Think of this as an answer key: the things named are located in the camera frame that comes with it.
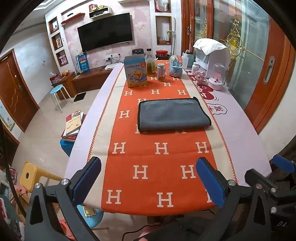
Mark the white cloth on appliance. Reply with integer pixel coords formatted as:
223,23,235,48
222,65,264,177
193,38,226,55

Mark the red cooking pot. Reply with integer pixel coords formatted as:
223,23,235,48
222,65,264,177
156,49,168,57

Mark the pink glass dome ornament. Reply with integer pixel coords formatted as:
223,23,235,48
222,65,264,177
208,63,226,91

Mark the black wall television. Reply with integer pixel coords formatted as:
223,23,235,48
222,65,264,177
77,13,133,52

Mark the glass oil bottle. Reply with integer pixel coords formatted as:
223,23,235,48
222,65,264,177
145,48,156,76

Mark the orange framed sliding door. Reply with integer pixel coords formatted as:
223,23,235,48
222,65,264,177
245,18,295,133

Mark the purple and grey towel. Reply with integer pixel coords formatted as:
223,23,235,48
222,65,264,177
137,97,212,132

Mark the small white pill bottle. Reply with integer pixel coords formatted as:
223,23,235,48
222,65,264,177
191,62,200,75

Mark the metal-lid spice jar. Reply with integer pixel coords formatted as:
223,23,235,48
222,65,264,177
157,63,166,82

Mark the blue standing poster box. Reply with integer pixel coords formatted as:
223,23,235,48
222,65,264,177
75,52,90,74

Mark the brown wooden door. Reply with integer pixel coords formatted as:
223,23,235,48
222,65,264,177
0,49,39,132

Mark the white floating wall shelf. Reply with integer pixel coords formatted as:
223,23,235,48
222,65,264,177
89,6,112,19

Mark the pink bunny figurine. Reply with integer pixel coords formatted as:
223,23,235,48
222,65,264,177
194,71,206,85

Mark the blue castle snow globe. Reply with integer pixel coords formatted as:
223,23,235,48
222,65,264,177
168,55,183,77

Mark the yellow plastic chair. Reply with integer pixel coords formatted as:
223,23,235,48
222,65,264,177
20,162,62,192

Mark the blue round stool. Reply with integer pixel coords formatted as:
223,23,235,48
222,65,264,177
50,84,74,114

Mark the white plastic jug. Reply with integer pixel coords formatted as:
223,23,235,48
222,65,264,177
181,53,189,69

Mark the wooden tv cabinet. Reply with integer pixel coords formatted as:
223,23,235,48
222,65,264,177
52,67,112,98

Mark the blue duck cardboard box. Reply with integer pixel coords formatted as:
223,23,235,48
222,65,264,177
123,54,147,88

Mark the stack of books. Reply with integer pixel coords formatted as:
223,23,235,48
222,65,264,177
61,110,86,142

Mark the white countertop appliance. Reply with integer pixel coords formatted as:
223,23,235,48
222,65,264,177
194,47,231,78

